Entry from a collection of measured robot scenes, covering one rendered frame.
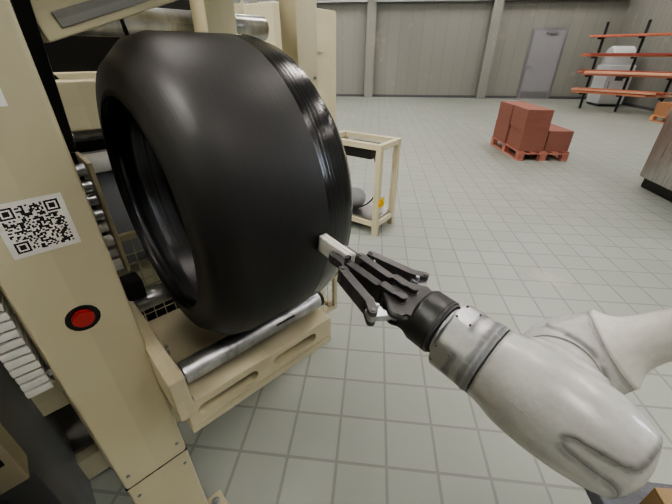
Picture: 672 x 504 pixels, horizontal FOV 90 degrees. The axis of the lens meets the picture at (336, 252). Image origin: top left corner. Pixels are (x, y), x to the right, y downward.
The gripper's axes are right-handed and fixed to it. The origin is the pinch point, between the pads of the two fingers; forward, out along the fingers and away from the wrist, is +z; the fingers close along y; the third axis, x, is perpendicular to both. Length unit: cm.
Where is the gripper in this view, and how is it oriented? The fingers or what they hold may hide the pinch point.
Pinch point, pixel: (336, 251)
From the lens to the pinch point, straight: 53.6
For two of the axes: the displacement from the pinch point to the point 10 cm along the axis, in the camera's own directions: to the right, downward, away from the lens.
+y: -7.3, 3.5, -5.9
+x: -1.0, 8.0, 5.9
